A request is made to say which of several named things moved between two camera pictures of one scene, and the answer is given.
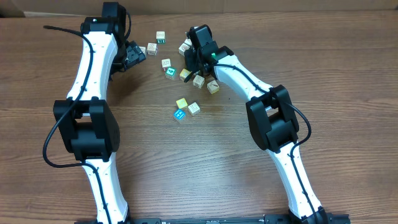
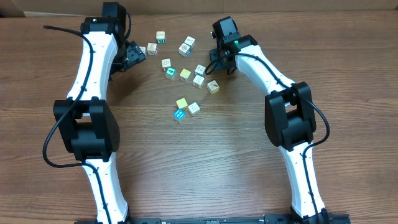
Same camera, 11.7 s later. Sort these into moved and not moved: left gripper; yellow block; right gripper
Moved: right gripper
Not moved: left gripper; yellow block
